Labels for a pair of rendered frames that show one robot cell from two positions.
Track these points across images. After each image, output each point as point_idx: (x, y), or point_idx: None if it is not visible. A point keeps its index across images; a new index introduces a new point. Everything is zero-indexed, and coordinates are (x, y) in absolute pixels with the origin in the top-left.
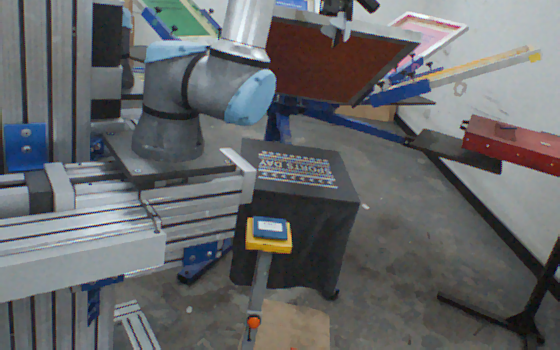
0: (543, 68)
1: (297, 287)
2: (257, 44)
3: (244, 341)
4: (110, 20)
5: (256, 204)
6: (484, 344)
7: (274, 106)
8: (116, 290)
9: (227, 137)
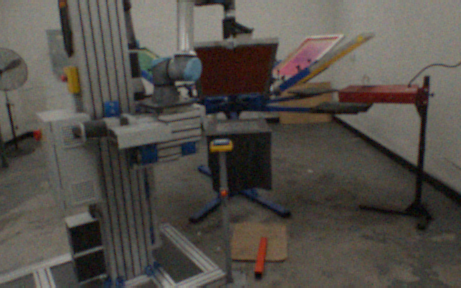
0: (406, 50)
1: (264, 215)
2: (190, 49)
3: (222, 207)
4: (134, 58)
5: None
6: (390, 224)
7: (226, 107)
8: None
9: None
